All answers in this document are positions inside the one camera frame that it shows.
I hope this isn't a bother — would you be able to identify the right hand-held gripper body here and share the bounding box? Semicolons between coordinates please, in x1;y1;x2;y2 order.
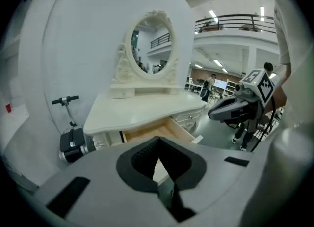
233;68;276;133

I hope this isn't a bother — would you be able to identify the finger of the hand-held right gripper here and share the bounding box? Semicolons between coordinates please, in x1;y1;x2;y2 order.
219;119;242;130
208;97;249;121

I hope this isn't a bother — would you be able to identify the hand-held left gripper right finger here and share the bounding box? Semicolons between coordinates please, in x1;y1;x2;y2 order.
158;137;257;216

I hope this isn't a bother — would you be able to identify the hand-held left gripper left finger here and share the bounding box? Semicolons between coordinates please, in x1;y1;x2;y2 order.
34;136;180;227

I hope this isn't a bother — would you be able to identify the wooden dressing table drawer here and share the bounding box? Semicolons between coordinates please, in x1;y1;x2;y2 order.
119;117;204;185

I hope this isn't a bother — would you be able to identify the person's right forearm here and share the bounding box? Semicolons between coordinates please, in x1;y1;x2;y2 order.
265;83;288;114

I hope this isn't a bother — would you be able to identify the cream dressing table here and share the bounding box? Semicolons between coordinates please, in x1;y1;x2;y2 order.
83;90;208;151

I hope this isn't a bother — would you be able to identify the white display board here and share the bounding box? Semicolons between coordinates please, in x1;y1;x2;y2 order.
213;79;228;90

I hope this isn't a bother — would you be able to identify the black electric scooter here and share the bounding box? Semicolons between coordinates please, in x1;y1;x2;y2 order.
51;95;97;165

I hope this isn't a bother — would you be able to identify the person's white shirt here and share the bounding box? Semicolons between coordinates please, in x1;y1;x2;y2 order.
264;0;296;85

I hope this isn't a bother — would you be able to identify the black balcony railing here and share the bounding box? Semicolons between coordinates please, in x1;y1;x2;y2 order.
194;14;277;34

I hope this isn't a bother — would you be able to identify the cream oval framed mirror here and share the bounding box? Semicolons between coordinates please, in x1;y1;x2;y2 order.
110;9;180;99

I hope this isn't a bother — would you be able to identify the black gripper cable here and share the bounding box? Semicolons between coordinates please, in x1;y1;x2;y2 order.
250;95;277;152

